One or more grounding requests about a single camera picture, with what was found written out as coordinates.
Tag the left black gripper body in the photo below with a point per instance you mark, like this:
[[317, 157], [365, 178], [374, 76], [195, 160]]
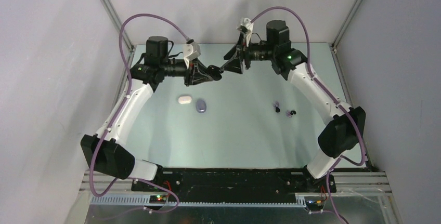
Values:
[[176, 68]]

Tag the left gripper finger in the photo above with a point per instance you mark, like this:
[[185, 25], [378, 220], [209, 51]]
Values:
[[196, 79], [199, 68]]

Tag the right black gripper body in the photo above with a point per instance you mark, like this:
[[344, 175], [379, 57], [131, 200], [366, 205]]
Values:
[[258, 51]]

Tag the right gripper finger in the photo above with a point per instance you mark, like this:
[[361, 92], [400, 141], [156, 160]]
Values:
[[233, 64], [235, 52]]

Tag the white earbud charging case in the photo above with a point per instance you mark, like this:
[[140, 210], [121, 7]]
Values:
[[184, 99]]

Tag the purple earbud charging case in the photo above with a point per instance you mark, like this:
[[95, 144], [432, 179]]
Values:
[[201, 106]]

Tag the black earbud charging case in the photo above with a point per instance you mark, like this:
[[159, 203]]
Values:
[[214, 72]]

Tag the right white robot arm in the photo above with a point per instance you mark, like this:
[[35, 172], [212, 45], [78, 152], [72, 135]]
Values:
[[343, 122]]

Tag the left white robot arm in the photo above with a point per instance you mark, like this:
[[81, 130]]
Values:
[[107, 151]]

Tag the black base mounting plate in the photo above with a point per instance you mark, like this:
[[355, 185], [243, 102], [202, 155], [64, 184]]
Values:
[[233, 185]]

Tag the left controller circuit board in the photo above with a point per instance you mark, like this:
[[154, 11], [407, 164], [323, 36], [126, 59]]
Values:
[[158, 199]]

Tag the controller circuit board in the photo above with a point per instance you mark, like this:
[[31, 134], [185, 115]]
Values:
[[158, 199], [315, 206]]

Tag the right controller circuit board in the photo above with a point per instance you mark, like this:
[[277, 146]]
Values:
[[315, 206]]

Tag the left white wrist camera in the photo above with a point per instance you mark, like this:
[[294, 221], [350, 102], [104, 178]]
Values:
[[191, 51]]

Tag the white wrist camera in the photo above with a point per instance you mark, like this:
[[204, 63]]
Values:
[[245, 29], [191, 51]]

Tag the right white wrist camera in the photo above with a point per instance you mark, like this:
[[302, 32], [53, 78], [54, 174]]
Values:
[[245, 29]]

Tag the right aluminium frame post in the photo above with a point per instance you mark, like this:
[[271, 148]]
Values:
[[346, 23]]

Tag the aluminium frame post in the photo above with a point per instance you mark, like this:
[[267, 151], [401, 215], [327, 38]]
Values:
[[112, 13], [346, 23]]

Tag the left aluminium frame post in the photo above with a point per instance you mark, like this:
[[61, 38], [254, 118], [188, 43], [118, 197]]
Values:
[[112, 13]]

